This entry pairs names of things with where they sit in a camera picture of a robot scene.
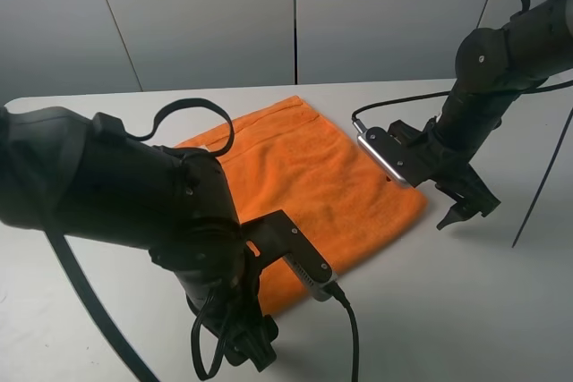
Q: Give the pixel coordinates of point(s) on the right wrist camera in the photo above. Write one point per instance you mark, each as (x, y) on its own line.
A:
(385, 151)

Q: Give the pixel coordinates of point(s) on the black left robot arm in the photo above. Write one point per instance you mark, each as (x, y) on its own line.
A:
(67, 175)

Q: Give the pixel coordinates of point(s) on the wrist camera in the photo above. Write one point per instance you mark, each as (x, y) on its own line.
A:
(276, 237)
(385, 151)

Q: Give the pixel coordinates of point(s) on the orange terry towel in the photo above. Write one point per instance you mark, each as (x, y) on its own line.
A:
(289, 156)

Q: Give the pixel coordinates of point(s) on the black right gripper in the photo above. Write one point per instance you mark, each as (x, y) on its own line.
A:
(448, 168)

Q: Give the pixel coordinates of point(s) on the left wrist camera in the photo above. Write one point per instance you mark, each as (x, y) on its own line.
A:
(276, 237)

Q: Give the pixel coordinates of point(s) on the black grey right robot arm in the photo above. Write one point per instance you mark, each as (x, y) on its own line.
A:
(494, 68)

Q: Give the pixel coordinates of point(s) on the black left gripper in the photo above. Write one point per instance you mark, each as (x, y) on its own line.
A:
(224, 299)

